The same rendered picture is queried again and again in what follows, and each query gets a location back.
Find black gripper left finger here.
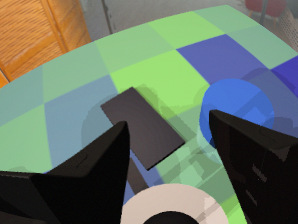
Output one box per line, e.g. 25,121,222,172
0,121,130,224

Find blue short cylinder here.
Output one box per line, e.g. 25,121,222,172
198,79,274,149

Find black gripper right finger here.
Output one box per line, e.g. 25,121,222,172
209,109,298,224

